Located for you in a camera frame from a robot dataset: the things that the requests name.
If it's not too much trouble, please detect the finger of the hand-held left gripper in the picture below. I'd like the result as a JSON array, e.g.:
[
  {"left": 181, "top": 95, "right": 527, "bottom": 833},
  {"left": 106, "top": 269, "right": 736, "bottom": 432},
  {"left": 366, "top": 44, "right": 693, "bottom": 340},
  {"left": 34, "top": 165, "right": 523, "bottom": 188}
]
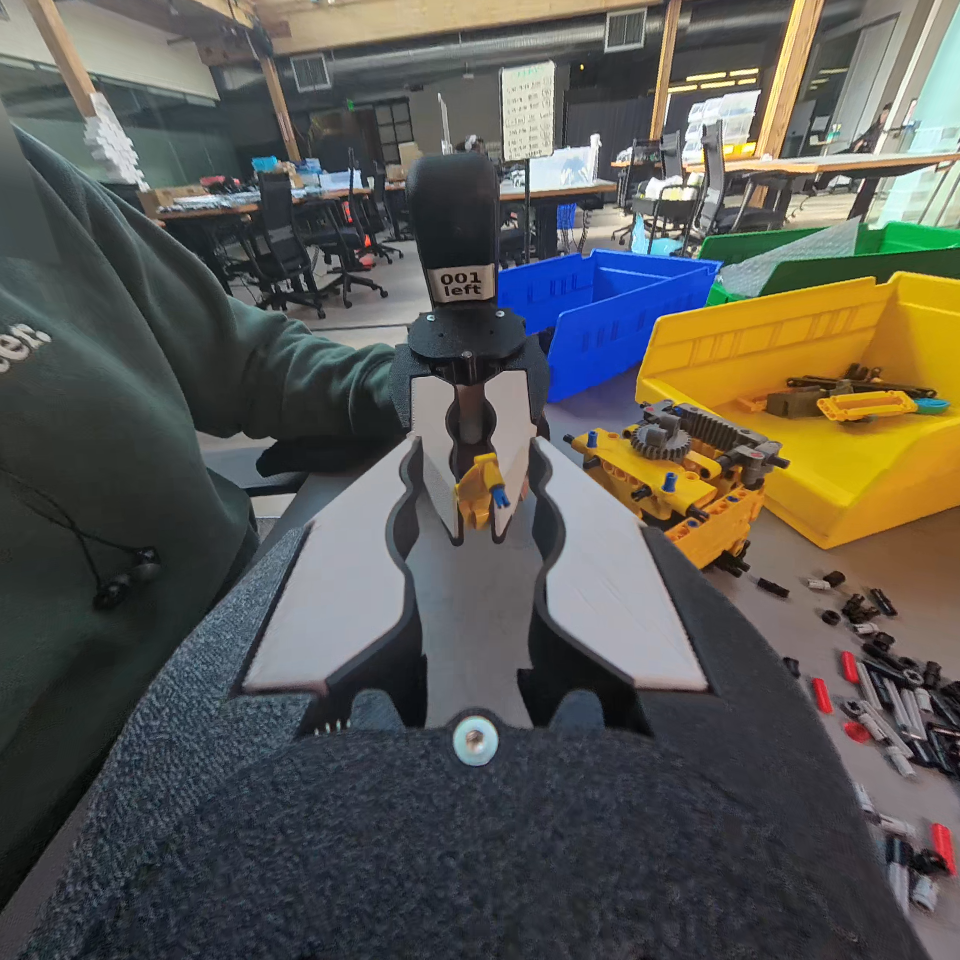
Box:
[
  {"left": 486, "top": 371, "right": 537, "bottom": 544},
  {"left": 409, "top": 375, "right": 466, "bottom": 545}
]

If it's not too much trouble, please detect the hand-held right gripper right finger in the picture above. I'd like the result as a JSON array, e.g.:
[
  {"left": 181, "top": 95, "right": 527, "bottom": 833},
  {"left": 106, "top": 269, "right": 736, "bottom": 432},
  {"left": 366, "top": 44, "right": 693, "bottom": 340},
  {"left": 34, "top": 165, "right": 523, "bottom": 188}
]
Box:
[{"left": 523, "top": 437, "right": 711, "bottom": 738}]

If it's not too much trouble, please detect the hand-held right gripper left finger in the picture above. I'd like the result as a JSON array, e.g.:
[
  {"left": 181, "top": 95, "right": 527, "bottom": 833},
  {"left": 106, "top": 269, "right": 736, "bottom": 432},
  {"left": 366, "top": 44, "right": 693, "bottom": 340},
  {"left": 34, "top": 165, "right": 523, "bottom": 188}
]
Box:
[{"left": 241, "top": 437, "right": 430, "bottom": 729}]

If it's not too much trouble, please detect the yellow thin lego liftarm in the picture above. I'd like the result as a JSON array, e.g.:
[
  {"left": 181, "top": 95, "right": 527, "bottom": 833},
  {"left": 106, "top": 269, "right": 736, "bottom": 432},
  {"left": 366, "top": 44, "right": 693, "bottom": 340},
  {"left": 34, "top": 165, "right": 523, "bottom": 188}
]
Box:
[{"left": 455, "top": 452, "right": 513, "bottom": 532}]

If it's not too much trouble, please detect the yellow black lego model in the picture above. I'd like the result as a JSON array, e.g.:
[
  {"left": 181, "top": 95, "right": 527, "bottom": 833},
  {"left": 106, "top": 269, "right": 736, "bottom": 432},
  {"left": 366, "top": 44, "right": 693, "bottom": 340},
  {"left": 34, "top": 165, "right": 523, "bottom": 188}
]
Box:
[{"left": 564, "top": 399, "right": 792, "bottom": 579}]

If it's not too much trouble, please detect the person's left forearm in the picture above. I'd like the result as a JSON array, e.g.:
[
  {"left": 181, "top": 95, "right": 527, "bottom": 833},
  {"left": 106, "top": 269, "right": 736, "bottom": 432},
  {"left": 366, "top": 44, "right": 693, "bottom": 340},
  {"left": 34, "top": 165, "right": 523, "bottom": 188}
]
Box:
[{"left": 191, "top": 300, "right": 402, "bottom": 444}]

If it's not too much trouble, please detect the heap of mixed lego beams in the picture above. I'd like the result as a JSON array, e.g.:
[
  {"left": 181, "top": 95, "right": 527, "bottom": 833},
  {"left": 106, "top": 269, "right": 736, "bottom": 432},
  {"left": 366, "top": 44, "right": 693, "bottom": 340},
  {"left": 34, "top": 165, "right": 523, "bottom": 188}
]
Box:
[{"left": 738, "top": 363, "right": 950, "bottom": 425}]

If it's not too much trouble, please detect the pile of small lego pins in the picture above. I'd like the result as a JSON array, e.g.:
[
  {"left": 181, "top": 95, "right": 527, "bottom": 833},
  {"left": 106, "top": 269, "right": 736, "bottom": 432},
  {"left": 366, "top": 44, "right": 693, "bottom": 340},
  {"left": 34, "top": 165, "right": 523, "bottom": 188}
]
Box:
[{"left": 757, "top": 570, "right": 960, "bottom": 920}]

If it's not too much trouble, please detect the wooden desk with equipment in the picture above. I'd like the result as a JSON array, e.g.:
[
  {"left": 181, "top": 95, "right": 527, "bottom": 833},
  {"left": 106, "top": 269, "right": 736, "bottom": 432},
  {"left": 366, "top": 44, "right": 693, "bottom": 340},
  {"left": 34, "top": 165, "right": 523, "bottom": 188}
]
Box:
[{"left": 498, "top": 178, "right": 618, "bottom": 260}]

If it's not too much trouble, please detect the blue plastic storage bin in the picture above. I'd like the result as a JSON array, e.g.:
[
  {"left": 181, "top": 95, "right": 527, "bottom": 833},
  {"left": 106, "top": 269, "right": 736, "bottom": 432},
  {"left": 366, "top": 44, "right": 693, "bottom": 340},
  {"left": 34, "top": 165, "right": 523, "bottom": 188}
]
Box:
[{"left": 496, "top": 249, "right": 723, "bottom": 404}]

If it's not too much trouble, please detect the whiteboard sign on stand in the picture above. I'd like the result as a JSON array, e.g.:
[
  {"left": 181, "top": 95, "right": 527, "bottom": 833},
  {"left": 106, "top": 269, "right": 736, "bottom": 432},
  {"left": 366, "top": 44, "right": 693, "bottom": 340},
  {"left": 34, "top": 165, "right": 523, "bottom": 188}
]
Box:
[{"left": 499, "top": 60, "right": 558, "bottom": 162}]

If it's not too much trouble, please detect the cluttered wooden office desk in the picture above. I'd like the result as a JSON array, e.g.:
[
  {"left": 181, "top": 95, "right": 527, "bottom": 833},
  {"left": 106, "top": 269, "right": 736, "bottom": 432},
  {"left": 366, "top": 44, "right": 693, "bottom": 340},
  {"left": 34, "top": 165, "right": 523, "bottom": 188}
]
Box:
[{"left": 153, "top": 180, "right": 376, "bottom": 297}]

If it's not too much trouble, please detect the black mesh office chair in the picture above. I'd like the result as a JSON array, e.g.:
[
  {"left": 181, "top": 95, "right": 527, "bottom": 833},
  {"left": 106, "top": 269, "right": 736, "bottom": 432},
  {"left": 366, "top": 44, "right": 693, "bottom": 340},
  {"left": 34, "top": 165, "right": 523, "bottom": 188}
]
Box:
[{"left": 678, "top": 120, "right": 785, "bottom": 237}]

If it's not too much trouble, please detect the yellow plastic storage bin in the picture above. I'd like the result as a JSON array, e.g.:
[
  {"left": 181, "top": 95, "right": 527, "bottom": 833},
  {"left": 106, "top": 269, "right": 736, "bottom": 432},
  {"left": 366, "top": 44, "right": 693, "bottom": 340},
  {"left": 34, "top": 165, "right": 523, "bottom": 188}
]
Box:
[{"left": 636, "top": 271, "right": 960, "bottom": 551}]

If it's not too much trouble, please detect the person's green sweatshirt torso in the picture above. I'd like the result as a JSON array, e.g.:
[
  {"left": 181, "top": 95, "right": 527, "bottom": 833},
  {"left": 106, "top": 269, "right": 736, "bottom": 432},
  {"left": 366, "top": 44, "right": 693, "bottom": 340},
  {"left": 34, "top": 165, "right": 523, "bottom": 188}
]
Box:
[{"left": 0, "top": 127, "right": 260, "bottom": 890}]

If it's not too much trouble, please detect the clear bubble wrap sheet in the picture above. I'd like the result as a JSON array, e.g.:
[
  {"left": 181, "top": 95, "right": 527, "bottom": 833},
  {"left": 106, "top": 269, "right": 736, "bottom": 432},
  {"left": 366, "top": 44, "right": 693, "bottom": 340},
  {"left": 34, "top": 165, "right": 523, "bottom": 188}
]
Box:
[{"left": 718, "top": 216, "right": 862, "bottom": 297}]

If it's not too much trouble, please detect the stack of white boxes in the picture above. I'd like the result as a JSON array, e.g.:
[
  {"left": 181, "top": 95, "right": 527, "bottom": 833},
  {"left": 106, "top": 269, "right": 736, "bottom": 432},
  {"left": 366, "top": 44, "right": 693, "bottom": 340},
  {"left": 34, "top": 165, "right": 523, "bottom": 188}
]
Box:
[{"left": 81, "top": 93, "right": 150, "bottom": 190}]

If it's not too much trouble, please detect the green plastic storage bin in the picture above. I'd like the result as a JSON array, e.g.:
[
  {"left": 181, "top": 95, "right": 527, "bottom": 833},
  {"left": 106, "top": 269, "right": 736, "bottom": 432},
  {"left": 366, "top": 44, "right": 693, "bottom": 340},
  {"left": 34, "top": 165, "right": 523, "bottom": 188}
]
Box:
[{"left": 697, "top": 221, "right": 960, "bottom": 309}]

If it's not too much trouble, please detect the glossy black cord toggle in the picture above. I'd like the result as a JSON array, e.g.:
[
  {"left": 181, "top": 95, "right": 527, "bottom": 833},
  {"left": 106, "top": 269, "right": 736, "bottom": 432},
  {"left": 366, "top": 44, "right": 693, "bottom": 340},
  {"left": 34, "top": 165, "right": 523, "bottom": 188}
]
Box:
[{"left": 92, "top": 546, "right": 164, "bottom": 610}]

